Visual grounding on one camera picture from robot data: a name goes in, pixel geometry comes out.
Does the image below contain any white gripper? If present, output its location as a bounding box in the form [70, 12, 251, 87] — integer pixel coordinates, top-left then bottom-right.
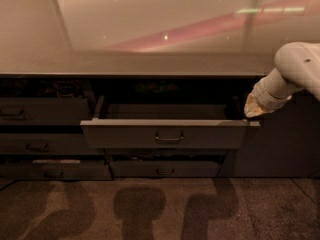
[244, 79, 292, 118]

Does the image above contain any grey drawer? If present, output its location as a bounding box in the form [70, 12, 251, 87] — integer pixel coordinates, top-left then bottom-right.
[81, 96, 260, 149]
[0, 159, 112, 181]
[0, 97, 91, 126]
[105, 148, 229, 156]
[0, 133, 102, 155]
[110, 161, 221, 178]

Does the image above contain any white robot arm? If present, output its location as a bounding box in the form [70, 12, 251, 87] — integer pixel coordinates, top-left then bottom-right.
[244, 42, 320, 118]

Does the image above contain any dark round object in drawer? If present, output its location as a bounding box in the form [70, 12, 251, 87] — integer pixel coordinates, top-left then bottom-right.
[55, 82, 79, 97]

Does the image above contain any green snack packet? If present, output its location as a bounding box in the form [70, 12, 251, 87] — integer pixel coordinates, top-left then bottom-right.
[135, 82, 178, 93]

